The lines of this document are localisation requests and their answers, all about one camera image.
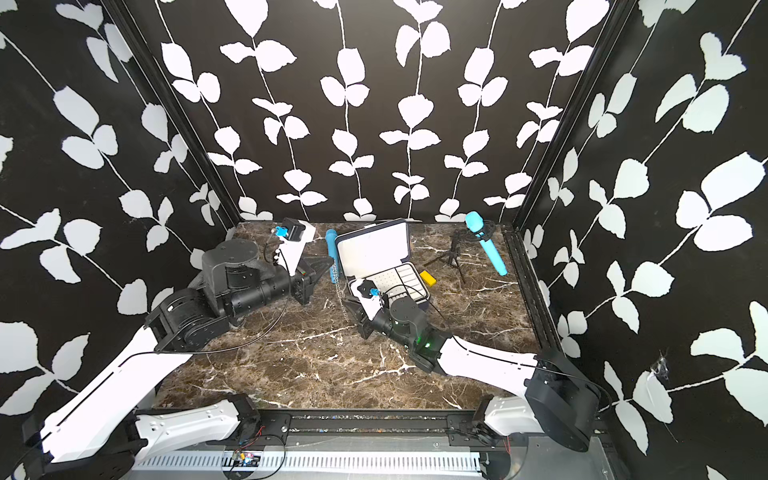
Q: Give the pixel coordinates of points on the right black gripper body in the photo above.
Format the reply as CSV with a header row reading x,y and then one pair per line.
x,y
369,327

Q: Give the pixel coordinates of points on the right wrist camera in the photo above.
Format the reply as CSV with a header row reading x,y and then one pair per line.
x,y
368,295

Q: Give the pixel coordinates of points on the small circuit board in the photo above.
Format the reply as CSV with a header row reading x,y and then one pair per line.
x,y
242,460

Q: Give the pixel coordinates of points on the black mounting rail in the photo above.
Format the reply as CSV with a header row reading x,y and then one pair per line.
x,y
457,427

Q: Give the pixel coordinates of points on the blue microphone on stand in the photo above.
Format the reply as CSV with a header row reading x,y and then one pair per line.
x,y
485,240

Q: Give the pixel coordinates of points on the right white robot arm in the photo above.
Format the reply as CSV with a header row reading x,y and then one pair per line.
x,y
548,394

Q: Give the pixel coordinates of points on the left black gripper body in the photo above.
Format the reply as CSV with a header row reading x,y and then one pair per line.
x,y
299,284

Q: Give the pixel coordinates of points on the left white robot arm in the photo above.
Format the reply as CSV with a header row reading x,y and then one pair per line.
x,y
100,434

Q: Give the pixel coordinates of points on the black tripod mic stand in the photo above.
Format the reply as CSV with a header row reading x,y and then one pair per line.
x,y
451,257

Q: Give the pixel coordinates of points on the yellow block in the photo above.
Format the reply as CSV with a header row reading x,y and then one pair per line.
x,y
428,279

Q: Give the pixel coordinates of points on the white perforated strip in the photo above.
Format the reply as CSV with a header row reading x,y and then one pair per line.
x,y
451,463

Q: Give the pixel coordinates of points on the grey jewelry box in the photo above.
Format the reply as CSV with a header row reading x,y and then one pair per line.
x,y
381,253

